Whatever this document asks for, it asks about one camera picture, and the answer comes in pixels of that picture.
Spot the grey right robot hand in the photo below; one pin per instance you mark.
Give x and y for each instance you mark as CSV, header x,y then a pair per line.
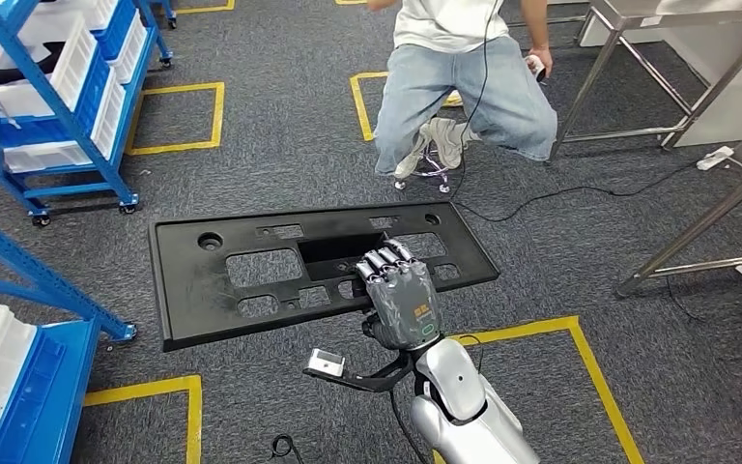
x,y
403,307

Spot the black plastic plate bracket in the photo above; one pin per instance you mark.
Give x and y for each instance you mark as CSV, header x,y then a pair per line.
x,y
192,288

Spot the white handheld controller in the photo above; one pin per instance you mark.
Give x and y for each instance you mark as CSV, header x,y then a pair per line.
x,y
535,66

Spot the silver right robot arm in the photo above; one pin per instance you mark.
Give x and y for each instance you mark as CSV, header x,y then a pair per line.
x,y
467,410

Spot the chrome wheeled stool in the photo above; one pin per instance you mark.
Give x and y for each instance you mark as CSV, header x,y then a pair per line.
x,y
442,187

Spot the person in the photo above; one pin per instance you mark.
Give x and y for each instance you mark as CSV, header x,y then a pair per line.
x,y
422,96

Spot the person's hand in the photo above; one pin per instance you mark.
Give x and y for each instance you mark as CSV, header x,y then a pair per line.
x,y
540,54

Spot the blue plastic bin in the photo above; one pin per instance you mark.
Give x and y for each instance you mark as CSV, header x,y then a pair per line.
x,y
115,29
51,397

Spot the blue wheeled bin rack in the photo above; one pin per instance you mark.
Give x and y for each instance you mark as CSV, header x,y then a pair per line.
x,y
38,272
57,109

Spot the white cabinet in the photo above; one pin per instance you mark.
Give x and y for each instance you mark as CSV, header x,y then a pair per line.
x,y
729,96

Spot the stainless steel side table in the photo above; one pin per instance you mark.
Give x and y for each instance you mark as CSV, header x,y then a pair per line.
x,y
665,9

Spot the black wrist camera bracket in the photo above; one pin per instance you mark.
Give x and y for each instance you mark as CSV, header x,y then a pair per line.
x,y
371,383

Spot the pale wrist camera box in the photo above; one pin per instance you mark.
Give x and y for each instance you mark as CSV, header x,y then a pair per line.
x,y
326,363

